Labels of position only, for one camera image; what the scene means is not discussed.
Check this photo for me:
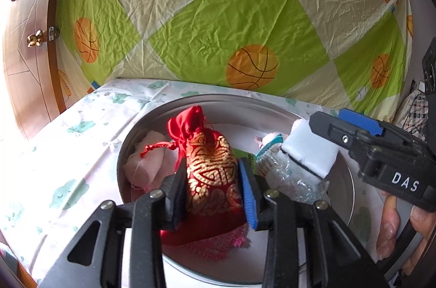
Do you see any red gold drawstring pouch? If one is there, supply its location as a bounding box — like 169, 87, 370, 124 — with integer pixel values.
139, 104, 252, 248

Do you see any pink-edged white knitted cloth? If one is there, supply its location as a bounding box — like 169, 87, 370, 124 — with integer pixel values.
128, 185, 251, 262

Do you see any cotton swab pack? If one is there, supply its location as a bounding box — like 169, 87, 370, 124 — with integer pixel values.
255, 133, 284, 177

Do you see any brass door knob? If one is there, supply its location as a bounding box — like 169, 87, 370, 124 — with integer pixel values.
27, 26, 60, 48

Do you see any brown wooden door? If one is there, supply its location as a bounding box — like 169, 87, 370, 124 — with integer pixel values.
1, 0, 66, 138

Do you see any clear plastic bag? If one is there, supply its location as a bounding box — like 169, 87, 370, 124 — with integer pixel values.
262, 151, 330, 204

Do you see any plaid checked storage bag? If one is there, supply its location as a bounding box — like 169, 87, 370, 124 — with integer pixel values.
393, 90, 429, 141

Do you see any round black metal tin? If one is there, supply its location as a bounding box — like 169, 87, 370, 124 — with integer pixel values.
117, 94, 355, 287

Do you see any cloud-print white tablecloth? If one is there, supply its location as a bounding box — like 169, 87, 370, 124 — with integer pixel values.
1, 79, 383, 284

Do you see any person's right hand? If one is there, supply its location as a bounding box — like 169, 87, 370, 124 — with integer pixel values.
376, 190, 436, 267

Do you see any green cream sports-print sheet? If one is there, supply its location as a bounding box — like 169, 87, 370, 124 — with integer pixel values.
56, 0, 413, 121

